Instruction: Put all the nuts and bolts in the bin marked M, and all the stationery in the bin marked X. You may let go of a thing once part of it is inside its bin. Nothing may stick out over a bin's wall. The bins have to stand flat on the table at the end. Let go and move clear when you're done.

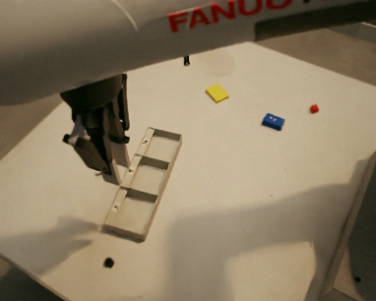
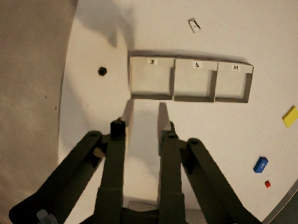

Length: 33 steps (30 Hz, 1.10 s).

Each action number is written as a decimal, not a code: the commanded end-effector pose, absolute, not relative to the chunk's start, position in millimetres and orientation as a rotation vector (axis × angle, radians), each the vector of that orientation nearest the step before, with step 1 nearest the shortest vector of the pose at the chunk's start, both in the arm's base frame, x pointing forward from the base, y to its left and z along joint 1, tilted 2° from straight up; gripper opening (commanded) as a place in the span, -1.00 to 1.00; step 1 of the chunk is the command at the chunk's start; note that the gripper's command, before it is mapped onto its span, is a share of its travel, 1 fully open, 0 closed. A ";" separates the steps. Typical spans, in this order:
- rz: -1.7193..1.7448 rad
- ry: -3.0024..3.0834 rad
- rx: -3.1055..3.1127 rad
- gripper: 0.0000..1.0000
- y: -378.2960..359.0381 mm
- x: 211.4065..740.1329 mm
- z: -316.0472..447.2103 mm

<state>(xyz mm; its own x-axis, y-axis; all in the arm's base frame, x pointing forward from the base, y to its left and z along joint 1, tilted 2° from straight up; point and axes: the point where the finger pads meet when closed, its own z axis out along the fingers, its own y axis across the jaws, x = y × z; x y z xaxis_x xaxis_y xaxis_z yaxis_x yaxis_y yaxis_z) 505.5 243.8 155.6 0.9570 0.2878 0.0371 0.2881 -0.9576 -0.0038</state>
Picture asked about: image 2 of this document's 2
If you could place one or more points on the blue rectangular block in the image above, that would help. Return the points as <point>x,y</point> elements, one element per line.
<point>260,165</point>

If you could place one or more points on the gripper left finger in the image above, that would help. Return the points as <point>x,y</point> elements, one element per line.
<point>57,196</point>

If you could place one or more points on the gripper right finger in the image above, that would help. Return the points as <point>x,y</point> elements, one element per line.
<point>217,199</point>

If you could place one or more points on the black hex nut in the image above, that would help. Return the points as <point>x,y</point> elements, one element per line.
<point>102,71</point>

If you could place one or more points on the beige rack of three bins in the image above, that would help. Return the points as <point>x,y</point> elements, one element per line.
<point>152,77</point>

